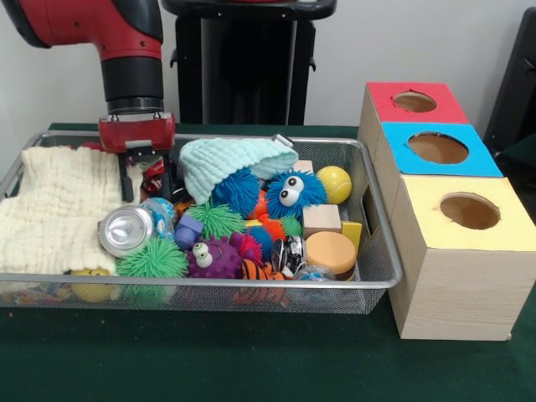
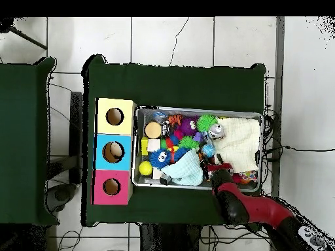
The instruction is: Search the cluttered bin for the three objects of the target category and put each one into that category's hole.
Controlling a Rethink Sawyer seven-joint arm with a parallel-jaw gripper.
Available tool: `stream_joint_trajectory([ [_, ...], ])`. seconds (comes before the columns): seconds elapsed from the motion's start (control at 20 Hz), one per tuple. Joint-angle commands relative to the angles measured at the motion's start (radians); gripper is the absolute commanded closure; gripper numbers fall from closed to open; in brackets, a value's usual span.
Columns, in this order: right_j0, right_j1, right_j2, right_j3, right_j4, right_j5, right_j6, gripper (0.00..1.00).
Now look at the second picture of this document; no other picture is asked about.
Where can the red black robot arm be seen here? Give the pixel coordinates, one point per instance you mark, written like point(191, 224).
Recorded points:
point(261, 209)

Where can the clear mesh bin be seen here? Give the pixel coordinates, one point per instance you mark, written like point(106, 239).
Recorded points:
point(137, 180)

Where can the wooden box with three holes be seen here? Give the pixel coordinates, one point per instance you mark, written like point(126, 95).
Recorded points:
point(102, 152)

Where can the cream waffle cloth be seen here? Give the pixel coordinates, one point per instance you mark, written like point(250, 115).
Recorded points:
point(238, 141)

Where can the mint green knit cloth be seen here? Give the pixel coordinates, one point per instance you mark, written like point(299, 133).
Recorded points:
point(187, 168)

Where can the small green spiky ball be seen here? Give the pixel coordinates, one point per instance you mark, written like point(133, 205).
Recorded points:
point(188, 142)

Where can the large green spiky ball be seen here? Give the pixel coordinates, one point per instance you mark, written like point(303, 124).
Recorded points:
point(206, 122)

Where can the purple spiky ball with eyes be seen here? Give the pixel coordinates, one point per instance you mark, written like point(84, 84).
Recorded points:
point(188, 125)

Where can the blue fuzzy ball with eyes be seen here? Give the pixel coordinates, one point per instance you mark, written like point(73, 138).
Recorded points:
point(158, 158)

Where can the orange tiger striped toy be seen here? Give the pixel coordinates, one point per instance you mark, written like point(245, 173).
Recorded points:
point(175, 120)

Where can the yellow ball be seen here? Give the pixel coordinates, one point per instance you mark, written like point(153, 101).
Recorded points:
point(145, 168)

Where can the round wooden disc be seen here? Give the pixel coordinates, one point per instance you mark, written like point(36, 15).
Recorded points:
point(153, 129)

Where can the yellow block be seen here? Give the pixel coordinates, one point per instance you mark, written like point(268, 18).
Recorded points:
point(144, 146)

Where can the green cloth side table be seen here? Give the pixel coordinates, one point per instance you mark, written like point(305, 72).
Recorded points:
point(23, 141)

